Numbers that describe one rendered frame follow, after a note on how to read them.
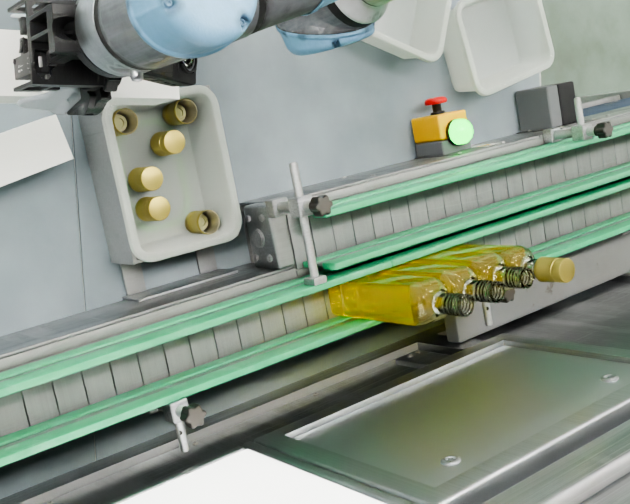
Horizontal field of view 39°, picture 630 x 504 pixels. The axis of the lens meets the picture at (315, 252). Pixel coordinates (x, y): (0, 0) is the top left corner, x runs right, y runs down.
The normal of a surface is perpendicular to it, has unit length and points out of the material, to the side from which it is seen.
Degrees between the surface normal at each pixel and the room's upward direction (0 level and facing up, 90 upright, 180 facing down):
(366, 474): 90
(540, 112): 90
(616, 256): 0
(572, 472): 90
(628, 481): 90
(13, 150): 0
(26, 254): 0
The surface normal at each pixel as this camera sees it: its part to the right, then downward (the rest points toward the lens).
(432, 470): -0.18, -0.97
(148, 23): -0.66, 0.56
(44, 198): 0.58, 0.02
